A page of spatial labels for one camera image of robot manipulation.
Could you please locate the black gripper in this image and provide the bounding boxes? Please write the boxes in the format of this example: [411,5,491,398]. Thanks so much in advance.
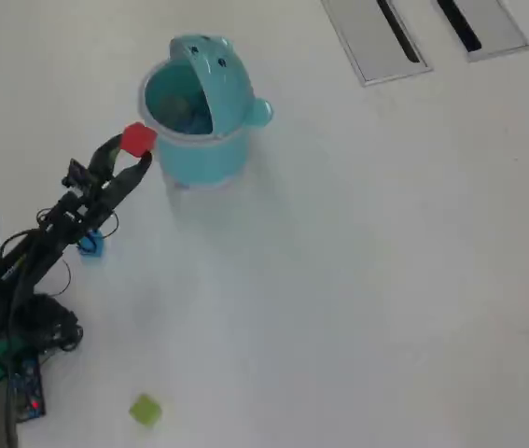
[65,134,153,232]

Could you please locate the red lego block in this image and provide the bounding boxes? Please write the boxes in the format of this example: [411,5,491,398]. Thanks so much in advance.
[121,121,159,158]

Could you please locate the blue lego block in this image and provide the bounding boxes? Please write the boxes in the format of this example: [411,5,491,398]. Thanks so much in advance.
[77,228,105,259]

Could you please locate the green lego block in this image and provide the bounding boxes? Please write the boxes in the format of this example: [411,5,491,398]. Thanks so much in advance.
[128,394,163,429]

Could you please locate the teal hippo shaped bin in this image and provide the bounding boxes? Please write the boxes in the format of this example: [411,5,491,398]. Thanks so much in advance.
[138,33,274,188]

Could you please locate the blue controller circuit board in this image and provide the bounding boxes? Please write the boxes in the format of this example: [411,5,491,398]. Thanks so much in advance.
[9,357,47,425]

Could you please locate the thin black servo wires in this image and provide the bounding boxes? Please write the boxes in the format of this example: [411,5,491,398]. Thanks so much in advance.
[35,204,120,300]

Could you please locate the black cable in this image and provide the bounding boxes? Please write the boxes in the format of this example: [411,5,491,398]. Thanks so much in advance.
[5,368,19,448]

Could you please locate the metal table cable hatch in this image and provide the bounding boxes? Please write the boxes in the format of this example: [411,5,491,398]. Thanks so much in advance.
[321,0,434,89]
[429,0,529,63]

